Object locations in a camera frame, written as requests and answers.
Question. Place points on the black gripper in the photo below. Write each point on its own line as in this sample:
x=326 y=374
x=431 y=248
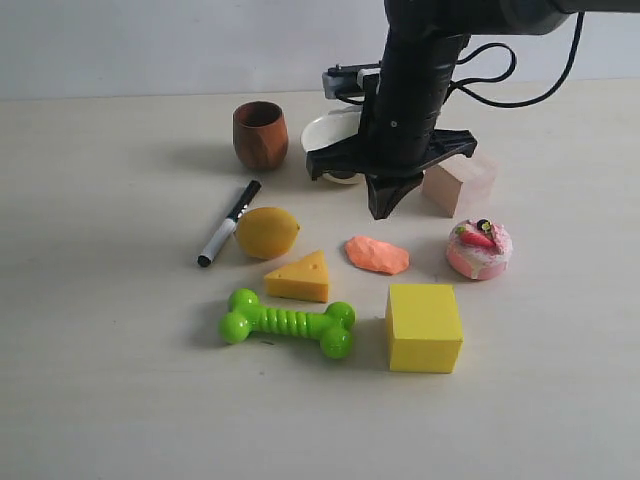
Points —
x=397 y=140

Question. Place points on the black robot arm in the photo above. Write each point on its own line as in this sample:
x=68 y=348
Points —
x=425 y=38

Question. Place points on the light wooden block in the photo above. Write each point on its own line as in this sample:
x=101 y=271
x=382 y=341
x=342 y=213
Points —
x=459 y=183

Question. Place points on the orange putty blob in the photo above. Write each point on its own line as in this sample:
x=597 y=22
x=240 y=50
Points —
x=376 y=256

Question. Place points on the white ceramic bowl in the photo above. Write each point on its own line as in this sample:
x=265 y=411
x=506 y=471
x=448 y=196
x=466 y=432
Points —
x=330 y=128

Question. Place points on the pink strawberry cake toy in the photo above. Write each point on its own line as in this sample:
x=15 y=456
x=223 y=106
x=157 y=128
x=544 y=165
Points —
x=479 y=249

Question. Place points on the yellow cheese wedge toy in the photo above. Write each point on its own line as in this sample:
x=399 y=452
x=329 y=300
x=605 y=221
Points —
x=306 y=279

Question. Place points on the yellow lemon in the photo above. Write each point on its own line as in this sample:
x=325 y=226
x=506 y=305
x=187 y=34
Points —
x=266 y=233

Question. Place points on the brown wooden cup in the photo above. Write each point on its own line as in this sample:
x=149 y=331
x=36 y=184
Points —
x=260 y=135

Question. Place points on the yellow sponge cube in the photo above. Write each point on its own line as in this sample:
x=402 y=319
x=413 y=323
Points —
x=423 y=326

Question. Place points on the green bone dog toy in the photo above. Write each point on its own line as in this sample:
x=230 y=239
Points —
x=332 y=329

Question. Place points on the black and white marker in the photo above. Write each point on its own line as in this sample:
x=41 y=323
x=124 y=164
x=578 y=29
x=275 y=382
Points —
x=211 y=250

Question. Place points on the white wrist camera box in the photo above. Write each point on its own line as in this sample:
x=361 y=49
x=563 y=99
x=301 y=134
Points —
x=346 y=82

